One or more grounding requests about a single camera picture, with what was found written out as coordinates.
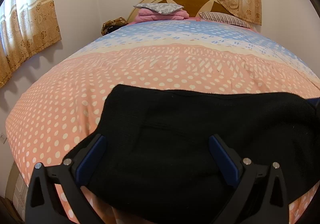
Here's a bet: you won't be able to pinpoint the pink folded blanket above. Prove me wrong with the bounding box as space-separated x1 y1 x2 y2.
133 8 190 23

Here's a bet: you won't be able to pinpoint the brown bag beside bed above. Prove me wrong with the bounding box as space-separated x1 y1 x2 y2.
101 17 129 36

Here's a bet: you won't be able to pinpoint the beige side curtain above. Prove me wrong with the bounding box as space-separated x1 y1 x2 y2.
0 0 61 86

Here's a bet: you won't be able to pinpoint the black pants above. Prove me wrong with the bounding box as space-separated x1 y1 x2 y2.
79 85 319 223

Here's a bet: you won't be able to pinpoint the polka dot bed cover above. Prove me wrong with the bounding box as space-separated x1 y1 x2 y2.
6 20 319 223

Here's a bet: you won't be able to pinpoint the white wall outlet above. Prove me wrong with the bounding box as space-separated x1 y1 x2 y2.
0 133 7 144

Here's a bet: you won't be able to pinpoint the grey patterned pillow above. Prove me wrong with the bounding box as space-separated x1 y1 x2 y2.
134 3 184 14

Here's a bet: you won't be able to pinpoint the striped pillow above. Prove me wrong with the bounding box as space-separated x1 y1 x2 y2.
199 12 252 29

